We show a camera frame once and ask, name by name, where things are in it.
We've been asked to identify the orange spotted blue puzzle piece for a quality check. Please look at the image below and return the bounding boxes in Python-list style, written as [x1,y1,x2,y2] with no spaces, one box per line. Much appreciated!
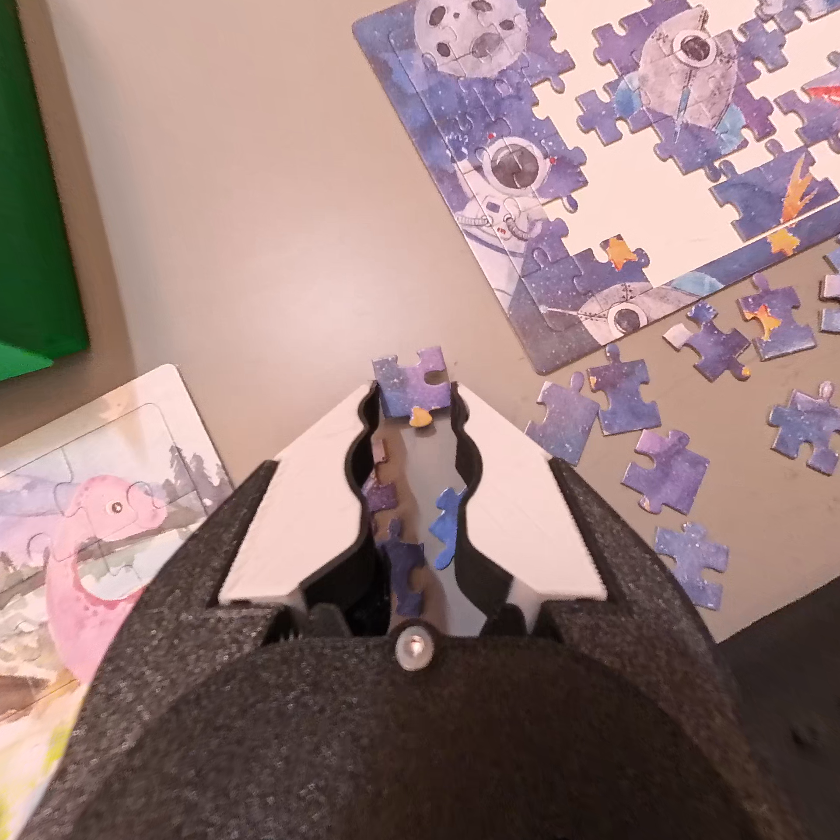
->
[371,346,458,432]

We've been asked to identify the puzzle pieces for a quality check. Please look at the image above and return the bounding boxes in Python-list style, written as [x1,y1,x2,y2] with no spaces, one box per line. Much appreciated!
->
[364,236,840,621]

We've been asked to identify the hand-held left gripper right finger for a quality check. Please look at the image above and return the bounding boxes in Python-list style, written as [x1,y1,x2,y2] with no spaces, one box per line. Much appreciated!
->
[450,381,609,634]

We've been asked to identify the grey desk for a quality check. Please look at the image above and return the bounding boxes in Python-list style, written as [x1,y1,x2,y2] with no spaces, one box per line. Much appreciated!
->
[0,0,840,647]

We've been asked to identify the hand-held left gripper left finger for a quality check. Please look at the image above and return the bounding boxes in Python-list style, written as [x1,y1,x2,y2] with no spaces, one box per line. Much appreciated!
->
[218,381,391,634]

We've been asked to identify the space puzzle board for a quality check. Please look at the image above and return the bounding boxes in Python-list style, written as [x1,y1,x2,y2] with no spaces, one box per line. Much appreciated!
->
[352,0,840,376]

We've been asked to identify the green plastic bin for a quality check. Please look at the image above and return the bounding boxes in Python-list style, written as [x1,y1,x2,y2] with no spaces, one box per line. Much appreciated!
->
[0,0,91,383]

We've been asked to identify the colourful cartoon puzzle board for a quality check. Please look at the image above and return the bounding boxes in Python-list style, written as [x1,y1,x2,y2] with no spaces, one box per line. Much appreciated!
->
[0,364,235,840]

